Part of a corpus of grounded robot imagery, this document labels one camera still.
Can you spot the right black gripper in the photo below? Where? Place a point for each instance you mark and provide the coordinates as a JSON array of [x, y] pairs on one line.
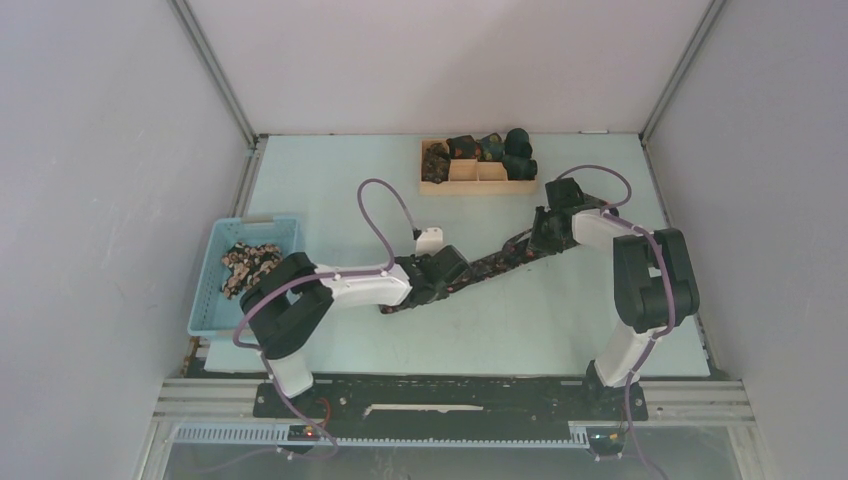
[[539, 243]]

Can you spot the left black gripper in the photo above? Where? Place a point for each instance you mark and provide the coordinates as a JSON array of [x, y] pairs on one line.
[[416, 258]]

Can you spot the dark floral rose tie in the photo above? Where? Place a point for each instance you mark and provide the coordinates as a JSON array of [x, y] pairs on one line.
[[514, 253]]

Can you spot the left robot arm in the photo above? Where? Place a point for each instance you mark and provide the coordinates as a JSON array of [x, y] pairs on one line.
[[286, 306]]

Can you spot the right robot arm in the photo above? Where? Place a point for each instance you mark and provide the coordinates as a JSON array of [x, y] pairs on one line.
[[654, 285]]

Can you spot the dark green rolled tie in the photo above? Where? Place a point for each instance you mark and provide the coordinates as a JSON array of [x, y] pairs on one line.
[[517, 143], [519, 168]]

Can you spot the wooden compartment box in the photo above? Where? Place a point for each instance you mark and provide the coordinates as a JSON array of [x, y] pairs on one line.
[[469, 177]]

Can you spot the blue patterned rolled tie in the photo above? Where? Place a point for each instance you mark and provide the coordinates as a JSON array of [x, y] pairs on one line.
[[491, 148]]

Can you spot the dark floral rolled tie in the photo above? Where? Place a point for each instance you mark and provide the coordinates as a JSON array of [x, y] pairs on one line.
[[436, 164]]

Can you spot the black orange rolled tie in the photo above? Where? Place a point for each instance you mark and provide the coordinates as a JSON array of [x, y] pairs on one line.
[[463, 147]]

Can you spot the beige floral tie in basket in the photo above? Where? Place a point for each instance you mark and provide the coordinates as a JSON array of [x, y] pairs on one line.
[[247, 266]]

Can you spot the light blue plastic basket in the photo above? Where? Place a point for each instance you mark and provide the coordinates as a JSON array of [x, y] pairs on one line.
[[213, 314]]

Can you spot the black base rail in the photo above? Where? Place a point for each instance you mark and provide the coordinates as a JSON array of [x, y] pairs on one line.
[[454, 408]]

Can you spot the white cable duct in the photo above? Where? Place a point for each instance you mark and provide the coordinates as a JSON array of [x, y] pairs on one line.
[[280, 436]]

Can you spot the aluminium frame rail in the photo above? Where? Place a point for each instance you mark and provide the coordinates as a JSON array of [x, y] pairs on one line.
[[670, 403]]

